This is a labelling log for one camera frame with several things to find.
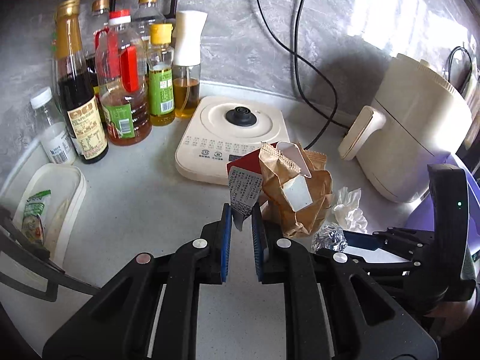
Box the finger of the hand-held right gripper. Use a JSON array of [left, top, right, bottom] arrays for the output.
[[352, 259, 424, 282], [342, 228, 437, 267]]

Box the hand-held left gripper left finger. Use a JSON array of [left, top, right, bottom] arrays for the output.
[[42, 202, 233, 360]]

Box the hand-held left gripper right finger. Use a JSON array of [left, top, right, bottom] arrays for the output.
[[250, 205, 440, 360]]

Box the purple plastic bucket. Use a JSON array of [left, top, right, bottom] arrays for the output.
[[403, 151, 480, 233]]

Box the silver foil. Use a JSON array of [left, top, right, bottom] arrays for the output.
[[311, 222, 347, 253]]

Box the red white carton wrapper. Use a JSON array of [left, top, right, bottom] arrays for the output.
[[226, 146, 278, 231]]

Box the crumpled white tissue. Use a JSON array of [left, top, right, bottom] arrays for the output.
[[331, 187, 368, 233]]

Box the brown paper snack bag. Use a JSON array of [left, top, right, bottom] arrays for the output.
[[259, 142, 334, 239]]

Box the cream induction cooker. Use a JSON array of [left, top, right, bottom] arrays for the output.
[[175, 95, 289, 186]]

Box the cream air fryer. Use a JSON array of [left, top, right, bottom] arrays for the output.
[[337, 53, 474, 204]]

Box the white oil sprayer bottle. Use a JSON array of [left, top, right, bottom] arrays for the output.
[[172, 10, 208, 119]]

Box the yellow cap green label bottle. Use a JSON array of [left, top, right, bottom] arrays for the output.
[[146, 23, 176, 127]]

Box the red cap oil bottle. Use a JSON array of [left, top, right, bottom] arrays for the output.
[[95, 10, 152, 146]]

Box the white plastic tray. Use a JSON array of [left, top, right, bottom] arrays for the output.
[[0, 163, 87, 267]]

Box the black dish rack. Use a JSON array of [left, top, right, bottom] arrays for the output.
[[0, 0, 184, 302]]

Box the green sachet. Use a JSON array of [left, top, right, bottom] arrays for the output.
[[20, 189, 52, 246]]

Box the small white cap bottle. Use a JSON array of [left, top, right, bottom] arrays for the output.
[[30, 87, 76, 166]]

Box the dark soy sauce bottle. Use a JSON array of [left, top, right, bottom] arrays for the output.
[[52, 0, 109, 165]]

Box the gold cap clear bottle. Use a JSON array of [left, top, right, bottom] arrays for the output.
[[131, 0, 166, 42]]

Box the gold cap dark bottle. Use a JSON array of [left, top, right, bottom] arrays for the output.
[[84, 0, 113, 94]]

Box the black looped cable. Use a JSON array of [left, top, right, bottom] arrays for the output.
[[448, 46, 474, 87]]

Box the black power cable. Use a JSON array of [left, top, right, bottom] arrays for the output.
[[254, 0, 339, 150], [292, 0, 355, 129]]

